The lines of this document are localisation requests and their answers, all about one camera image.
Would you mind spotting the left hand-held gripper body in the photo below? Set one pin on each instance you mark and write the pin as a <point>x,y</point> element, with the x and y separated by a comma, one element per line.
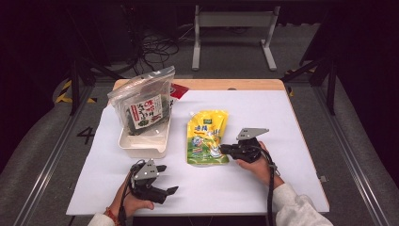
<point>147,182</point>

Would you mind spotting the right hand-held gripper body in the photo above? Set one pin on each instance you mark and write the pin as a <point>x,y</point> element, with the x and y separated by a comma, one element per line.
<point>247,147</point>

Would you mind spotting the yellow green spout pouch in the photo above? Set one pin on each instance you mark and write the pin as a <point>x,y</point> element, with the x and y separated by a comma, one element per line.
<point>204,132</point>

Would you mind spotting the white plastic container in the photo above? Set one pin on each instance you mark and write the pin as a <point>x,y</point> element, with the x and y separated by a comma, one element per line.
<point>141,150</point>

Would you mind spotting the clear bag of dried seaweed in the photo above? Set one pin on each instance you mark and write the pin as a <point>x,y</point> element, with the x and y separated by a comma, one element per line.
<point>144,109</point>

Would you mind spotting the person's right hand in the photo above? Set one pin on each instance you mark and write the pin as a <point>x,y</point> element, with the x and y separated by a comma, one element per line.
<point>260,169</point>

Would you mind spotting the person's left hand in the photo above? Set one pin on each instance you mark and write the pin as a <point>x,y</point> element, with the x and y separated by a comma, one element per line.
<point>133,205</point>

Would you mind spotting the white table mat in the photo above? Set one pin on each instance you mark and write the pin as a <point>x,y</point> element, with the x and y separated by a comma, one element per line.
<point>238,188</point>

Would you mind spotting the wooden table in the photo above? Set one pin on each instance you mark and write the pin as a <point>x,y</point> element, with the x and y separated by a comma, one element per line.
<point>226,84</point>

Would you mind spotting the red snack packet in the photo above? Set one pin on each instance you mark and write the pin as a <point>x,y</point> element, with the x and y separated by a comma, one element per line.
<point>179,91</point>

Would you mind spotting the black metal stand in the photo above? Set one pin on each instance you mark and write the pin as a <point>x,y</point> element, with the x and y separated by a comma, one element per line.
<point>75,81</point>
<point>331,81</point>

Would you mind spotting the white metal stand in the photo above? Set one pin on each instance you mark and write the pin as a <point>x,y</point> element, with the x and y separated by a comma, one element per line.
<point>235,19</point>

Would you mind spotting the aluminium floor rail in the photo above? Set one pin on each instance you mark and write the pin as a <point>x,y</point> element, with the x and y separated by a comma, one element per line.
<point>47,166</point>
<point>354,166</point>

